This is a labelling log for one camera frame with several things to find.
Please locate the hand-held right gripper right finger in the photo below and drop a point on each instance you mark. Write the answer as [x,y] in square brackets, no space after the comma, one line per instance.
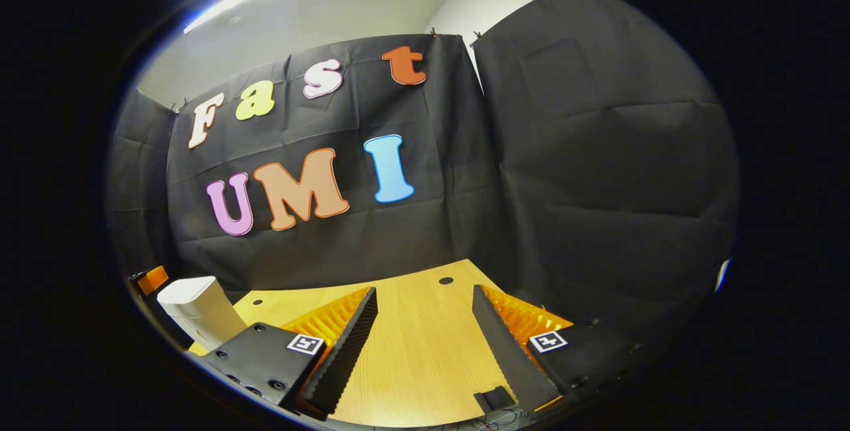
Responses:
[508,351]

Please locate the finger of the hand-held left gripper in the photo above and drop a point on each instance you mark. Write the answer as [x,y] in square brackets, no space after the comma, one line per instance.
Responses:
[156,279]

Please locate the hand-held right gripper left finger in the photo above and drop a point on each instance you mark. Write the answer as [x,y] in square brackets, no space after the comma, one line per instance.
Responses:
[348,344]

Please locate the white desktop garbage bin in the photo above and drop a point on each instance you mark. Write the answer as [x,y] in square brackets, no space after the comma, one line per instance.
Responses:
[199,311]

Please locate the wooden desktop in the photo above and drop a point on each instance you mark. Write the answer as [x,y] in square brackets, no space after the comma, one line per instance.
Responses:
[425,338]

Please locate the black backdrop cloth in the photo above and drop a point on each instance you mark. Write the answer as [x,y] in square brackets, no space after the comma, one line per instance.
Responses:
[597,152]

